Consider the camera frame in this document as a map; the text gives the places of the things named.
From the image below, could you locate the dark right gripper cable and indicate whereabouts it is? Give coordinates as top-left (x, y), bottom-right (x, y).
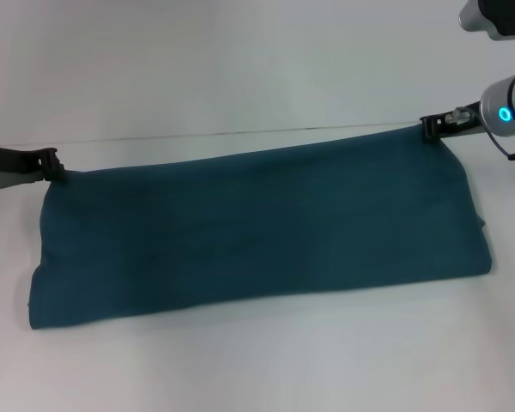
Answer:
top-left (484, 128), bottom-right (515, 165)

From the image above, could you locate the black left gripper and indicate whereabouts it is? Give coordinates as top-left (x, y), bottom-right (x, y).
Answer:
top-left (0, 145), bottom-right (68, 190)

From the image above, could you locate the teal FREE print t-shirt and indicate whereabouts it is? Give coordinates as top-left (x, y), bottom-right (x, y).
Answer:
top-left (27, 130), bottom-right (494, 332)

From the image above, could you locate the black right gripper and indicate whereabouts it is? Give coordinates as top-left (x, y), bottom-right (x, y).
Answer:
top-left (419, 100), bottom-right (484, 143)

